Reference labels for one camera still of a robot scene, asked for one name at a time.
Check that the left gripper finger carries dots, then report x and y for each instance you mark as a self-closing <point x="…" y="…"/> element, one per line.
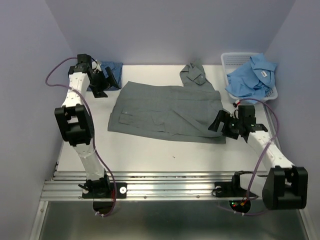
<point x="99" y="94"/>
<point x="111" y="81"/>

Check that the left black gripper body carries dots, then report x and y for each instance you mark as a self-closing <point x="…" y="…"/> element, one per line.
<point x="100" y="82"/>

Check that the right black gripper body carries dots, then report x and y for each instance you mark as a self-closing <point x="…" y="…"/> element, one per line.
<point x="231" y="127"/>

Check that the grey long sleeve shirt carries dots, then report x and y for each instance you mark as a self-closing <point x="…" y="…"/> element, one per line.
<point x="172" y="113"/>

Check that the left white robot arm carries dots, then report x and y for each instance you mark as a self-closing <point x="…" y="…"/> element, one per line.
<point x="76" y="123"/>

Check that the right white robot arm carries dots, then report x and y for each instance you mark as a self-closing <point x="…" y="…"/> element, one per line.
<point x="284" y="187"/>

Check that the folded blue checkered shirt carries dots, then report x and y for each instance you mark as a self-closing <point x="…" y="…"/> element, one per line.
<point x="115" y="67"/>

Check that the light blue shirt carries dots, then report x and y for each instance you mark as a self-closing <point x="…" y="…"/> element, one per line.
<point x="253" y="80"/>

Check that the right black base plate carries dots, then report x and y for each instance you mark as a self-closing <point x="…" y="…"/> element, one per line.
<point x="226" y="189"/>

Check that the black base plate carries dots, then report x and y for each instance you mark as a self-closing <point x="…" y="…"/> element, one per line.
<point x="226" y="189"/>
<point x="117" y="192"/>

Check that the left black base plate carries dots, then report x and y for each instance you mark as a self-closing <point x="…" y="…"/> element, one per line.
<point x="117" y="192"/>

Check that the aluminium mounting rail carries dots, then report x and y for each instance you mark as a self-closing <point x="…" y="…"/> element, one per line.
<point x="153" y="169"/>

